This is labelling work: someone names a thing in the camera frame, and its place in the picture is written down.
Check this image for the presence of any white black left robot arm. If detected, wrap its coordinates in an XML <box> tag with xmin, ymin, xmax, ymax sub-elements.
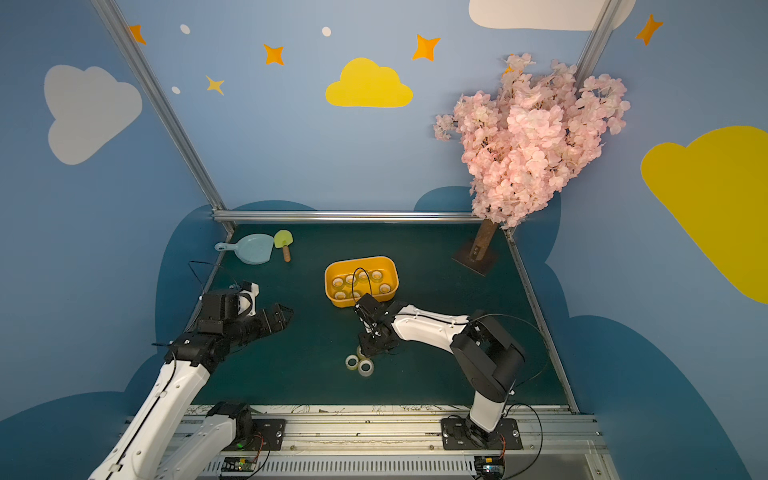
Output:
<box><xmin>89</xmin><ymin>304</ymin><xmax>294</xmax><ymax>479</ymax></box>

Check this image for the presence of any pink artificial blossom tree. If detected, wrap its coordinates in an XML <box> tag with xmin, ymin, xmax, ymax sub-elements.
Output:
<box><xmin>434</xmin><ymin>53</ymin><xmax>631</xmax><ymax>274</ymax></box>

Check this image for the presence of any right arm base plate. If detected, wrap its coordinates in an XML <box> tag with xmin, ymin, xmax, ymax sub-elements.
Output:
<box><xmin>440</xmin><ymin>415</ymin><xmax>523</xmax><ymax>450</ymax></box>

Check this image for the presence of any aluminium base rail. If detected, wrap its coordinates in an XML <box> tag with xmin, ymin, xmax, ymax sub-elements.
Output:
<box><xmin>164</xmin><ymin>405</ymin><xmax>618</xmax><ymax>479</ymax></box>

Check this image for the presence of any transparent tape roll nine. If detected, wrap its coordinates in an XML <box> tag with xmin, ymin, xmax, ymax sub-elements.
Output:
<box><xmin>357</xmin><ymin>359</ymin><xmax>374</xmax><ymax>378</ymax></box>

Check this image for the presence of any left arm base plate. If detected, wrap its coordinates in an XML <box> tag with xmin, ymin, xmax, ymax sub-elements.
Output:
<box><xmin>223</xmin><ymin>418</ymin><xmax>287</xmax><ymax>452</ymax></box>

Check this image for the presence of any yellow plastic storage box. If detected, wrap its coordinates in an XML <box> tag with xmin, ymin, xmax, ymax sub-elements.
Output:
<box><xmin>324</xmin><ymin>256</ymin><xmax>400</xmax><ymax>308</ymax></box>

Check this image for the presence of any transparent tape roll eight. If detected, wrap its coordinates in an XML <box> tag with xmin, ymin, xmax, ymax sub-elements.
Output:
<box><xmin>345</xmin><ymin>355</ymin><xmax>360</xmax><ymax>371</ymax></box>

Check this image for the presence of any aluminium frame post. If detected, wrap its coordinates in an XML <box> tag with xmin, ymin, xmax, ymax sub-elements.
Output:
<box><xmin>91</xmin><ymin>0</ymin><xmax>227</xmax><ymax>217</ymax></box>
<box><xmin>575</xmin><ymin>0</ymin><xmax>622</xmax><ymax>88</ymax></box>

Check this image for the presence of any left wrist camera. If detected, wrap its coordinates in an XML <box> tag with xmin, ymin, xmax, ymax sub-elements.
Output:
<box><xmin>238</xmin><ymin>281</ymin><xmax>260</xmax><ymax>318</ymax></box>

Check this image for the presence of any left green circuit board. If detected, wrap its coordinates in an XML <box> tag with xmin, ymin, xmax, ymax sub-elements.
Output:
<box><xmin>220</xmin><ymin>457</ymin><xmax>258</xmax><ymax>475</ymax></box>

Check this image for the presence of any green toy spatula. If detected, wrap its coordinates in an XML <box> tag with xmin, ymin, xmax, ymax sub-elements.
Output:
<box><xmin>274</xmin><ymin>230</ymin><xmax>294</xmax><ymax>263</ymax></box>

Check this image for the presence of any light blue toy pan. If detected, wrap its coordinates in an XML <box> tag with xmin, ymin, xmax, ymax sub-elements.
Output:
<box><xmin>214</xmin><ymin>234</ymin><xmax>274</xmax><ymax>265</ymax></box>

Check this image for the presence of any right green circuit board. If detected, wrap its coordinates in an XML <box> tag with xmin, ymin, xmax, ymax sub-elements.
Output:
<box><xmin>473</xmin><ymin>456</ymin><xmax>505</xmax><ymax>480</ymax></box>

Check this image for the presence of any aluminium frame back bar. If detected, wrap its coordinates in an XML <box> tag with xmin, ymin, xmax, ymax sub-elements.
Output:
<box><xmin>213</xmin><ymin>210</ymin><xmax>480</xmax><ymax>224</ymax></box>

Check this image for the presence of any green circuit board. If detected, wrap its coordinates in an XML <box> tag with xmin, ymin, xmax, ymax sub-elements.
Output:
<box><xmin>220</xmin><ymin>457</ymin><xmax>258</xmax><ymax>475</ymax></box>
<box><xmin>473</xmin><ymin>456</ymin><xmax>505</xmax><ymax>480</ymax></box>

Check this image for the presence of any aluminium frame right post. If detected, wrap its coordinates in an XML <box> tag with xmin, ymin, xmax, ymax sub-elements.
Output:
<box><xmin>575</xmin><ymin>0</ymin><xmax>622</xmax><ymax>88</ymax></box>

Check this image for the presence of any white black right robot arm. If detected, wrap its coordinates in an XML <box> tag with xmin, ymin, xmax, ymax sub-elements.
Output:
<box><xmin>354</xmin><ymin>294</ymin><xmax>526</xmax><ymax>437</ymax></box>

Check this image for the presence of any aluminium frame left post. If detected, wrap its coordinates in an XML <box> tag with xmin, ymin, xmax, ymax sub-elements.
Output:
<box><xmin>91</xmin><ymin>0</ymin><xmax>227</xmax><ymax>217</ymax></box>

